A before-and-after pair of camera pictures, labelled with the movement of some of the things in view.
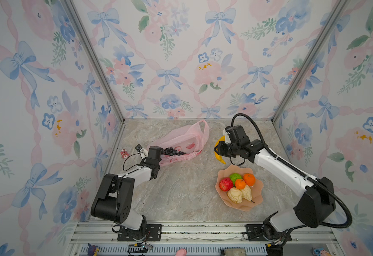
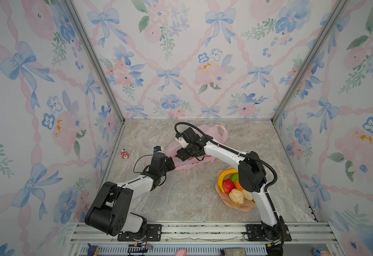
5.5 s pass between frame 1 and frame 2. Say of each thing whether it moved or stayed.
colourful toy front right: stayed
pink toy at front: stayed
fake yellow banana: moved
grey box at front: stayed
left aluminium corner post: stayed
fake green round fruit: stayed
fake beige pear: stayed
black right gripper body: moved
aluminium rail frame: stayed
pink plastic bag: moved
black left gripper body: moved
